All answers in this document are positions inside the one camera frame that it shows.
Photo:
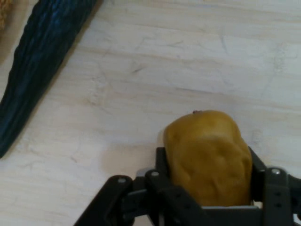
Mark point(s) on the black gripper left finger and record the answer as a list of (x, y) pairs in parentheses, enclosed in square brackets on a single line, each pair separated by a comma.
[(141, 200)]

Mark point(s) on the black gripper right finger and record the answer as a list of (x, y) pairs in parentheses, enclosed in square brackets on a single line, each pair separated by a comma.
[(279, 197)]

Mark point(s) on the brown yellow potato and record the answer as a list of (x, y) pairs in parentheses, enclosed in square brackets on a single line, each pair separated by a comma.
[(207, 155)]

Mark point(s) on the wooden cutting board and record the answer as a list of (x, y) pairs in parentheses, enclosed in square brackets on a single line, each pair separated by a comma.
[(164, 70)]

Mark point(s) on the dark green cucumber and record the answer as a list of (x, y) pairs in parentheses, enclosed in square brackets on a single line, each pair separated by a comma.
[(40, 58)]

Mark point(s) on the woven wicker basket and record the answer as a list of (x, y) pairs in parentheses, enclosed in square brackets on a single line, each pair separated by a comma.
[(2, 14)]

